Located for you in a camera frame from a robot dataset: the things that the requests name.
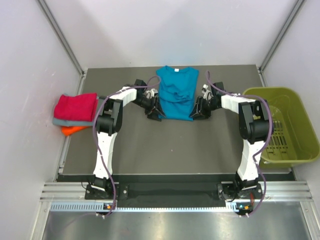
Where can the orange folded t shirt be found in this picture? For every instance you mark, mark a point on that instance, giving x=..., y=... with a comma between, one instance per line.
x=69, y=130

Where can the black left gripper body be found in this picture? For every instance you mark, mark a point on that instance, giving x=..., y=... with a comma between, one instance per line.
x=147, y=104

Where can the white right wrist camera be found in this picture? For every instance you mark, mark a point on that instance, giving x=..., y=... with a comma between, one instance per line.
x=207, y=94

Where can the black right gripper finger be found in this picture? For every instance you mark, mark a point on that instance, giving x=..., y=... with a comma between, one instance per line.
x=198, y=107
x=200, y=115

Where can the aluminium front rail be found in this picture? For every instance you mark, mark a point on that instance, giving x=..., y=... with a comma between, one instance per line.
x=274, y=191

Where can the left aluminium frame post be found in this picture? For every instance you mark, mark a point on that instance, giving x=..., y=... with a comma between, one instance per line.
x=60, y=35

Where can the red folded t shirt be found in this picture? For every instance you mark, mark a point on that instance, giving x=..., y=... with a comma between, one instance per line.
x=76, y=108

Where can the blue t shirt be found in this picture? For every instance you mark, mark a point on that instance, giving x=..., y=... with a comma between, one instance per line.
x=177, y=91

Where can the olive green plastic basket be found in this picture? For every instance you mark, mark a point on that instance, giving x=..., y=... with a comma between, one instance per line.
x=294, y=141

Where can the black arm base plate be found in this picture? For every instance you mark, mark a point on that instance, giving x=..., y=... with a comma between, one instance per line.
x=176, y=191

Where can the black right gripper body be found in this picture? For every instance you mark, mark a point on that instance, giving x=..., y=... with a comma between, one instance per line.
x=207, y=106

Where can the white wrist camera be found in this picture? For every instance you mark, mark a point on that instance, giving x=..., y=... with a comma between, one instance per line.
x=151, y=93
x=207, y=94

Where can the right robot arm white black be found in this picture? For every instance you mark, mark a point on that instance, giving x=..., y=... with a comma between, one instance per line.
x=254, y=123

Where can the right aluminium frame post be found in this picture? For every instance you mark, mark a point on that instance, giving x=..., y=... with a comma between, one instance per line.
x=298, y=5

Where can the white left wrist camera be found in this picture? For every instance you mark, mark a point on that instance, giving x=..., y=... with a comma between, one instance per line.
x=151, y=93

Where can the aluminium frame post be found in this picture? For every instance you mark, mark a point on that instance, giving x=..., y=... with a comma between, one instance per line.
x=60, y=35
x=298, y=5

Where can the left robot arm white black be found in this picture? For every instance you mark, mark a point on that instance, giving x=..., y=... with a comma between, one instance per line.
x=108, y=122

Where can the grey folded t shirt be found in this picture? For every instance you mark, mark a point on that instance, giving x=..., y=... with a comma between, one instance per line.
x=71, y=123

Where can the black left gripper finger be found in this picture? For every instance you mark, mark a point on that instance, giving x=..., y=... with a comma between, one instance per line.
x=155, y=115
x=158, y=108

